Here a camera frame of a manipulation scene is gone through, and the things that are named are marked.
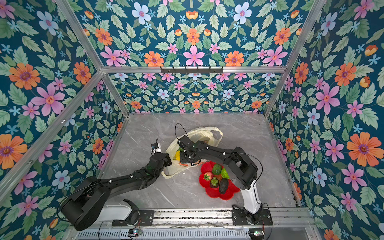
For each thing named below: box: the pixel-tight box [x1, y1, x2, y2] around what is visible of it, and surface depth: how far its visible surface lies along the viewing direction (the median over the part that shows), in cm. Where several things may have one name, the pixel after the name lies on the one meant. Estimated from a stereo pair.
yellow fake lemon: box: [175, 150, 181, 161], surface depth 92 cm
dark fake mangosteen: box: [210, 176, 219, 188], surface depth 82 cm
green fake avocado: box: [212, 163, 222, 175], surface depth 87 cm
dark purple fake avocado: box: [219, 178, 229, 195], surface depth 82 cm
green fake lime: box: [221, 167, 230, 179], surface depth 84 cm
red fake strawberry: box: [203, 171, 213, 181], surface depth 84 cm
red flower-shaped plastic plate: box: [199, 160, 240, 201], surface depth 83 cm
